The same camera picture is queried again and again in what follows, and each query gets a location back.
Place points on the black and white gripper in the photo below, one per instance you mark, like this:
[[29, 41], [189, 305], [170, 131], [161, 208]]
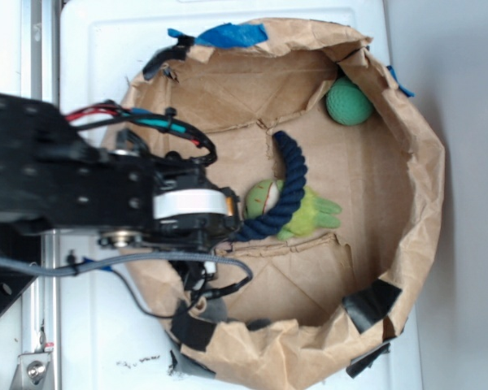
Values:
[[190, 212]]

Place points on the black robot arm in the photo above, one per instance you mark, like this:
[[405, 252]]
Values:
[[135, 178]]

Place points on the green plush turtle toy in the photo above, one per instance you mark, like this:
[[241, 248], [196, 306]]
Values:
[[275, 208]]

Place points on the brown paper bag basket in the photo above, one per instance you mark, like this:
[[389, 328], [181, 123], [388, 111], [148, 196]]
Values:
[[338, 281]]

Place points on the blue masking tape strip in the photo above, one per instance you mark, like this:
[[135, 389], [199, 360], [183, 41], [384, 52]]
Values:
[[227, 36]]

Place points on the green dimpled ball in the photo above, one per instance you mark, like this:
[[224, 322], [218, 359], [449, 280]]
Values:
[[347, 104]]

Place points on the black tape patch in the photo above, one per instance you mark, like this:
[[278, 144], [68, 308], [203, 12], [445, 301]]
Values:
[[370, 305]]

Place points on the aluminium frame rail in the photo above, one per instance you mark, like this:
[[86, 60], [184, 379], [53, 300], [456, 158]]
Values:
[[39, 365]]

